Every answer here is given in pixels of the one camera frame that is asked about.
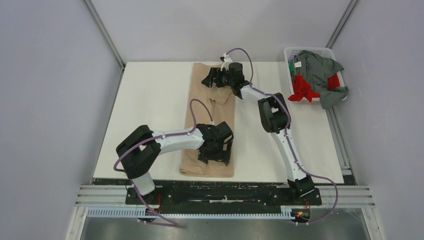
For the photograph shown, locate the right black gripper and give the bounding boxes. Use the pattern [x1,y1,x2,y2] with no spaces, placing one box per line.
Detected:
[201,67,234,89]

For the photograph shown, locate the beige t-shirt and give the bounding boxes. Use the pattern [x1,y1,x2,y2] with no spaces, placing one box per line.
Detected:
[179,62,236,178]

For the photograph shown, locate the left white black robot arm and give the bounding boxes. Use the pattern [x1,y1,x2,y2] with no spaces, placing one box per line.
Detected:
[113,121,234,204]

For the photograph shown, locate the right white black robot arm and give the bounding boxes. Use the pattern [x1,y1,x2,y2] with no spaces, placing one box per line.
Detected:
[201,62,315,204]

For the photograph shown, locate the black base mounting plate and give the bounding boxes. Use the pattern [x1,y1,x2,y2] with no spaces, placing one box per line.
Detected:
[125,180,322,214]

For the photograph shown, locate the green garment in basket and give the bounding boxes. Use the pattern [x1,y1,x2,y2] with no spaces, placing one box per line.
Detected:
[288,59,296,77]

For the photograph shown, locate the red t-shirt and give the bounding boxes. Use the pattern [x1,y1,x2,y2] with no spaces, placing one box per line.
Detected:
[288,74,341,103]

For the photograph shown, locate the grey-green t-shirt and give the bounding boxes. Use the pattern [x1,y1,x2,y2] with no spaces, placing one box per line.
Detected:
[293,50,350,110]

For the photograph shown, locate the white plastic laundry basket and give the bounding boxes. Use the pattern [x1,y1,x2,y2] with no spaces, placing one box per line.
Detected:
[284,46,349,109]

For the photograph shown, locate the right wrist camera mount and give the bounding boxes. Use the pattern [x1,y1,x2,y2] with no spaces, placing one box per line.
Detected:
[220,53,233,71]

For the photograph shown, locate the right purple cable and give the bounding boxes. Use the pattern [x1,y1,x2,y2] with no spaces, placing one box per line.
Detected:
[225,47,339,226]

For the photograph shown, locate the purple cable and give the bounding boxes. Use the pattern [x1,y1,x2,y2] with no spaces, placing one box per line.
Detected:
[225,47,339,226]
[113,98,216,228]

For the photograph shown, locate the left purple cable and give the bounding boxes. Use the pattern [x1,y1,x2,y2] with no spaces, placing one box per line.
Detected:
[113,98,216,228]

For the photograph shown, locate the white slotted cable duct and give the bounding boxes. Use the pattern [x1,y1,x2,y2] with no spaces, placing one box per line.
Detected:
[87,206,295,220]

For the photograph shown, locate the aluminium frame rails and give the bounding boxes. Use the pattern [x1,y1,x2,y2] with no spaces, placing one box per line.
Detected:
[76,178,375,208]

